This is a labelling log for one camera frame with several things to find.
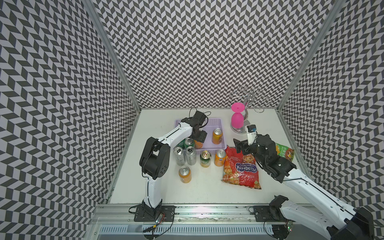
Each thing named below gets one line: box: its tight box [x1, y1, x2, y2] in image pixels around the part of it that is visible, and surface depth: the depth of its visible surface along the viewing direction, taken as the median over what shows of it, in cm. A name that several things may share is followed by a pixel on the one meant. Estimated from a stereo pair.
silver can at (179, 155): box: [173, 146, 186, 166], surface depth 84 cm
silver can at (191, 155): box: [186, 146, 197, 166], surface depth 83 cm
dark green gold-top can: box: [200, 150, 212, 168], surface depth 84 cm
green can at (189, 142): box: [184, 137, 195, 149], surface depth 89 cm
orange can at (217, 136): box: [212, 127, 223, 145], surface depth 96 cm
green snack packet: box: [275, 143, 295, 162], surface depth 93 cm
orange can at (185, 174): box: [178, 165, 192, 184], surface depth 78 cm
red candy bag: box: [221, 145, 262, 190], surface depth 84 cm
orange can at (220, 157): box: [214, 149, 227, 167], surface depth 86 cm
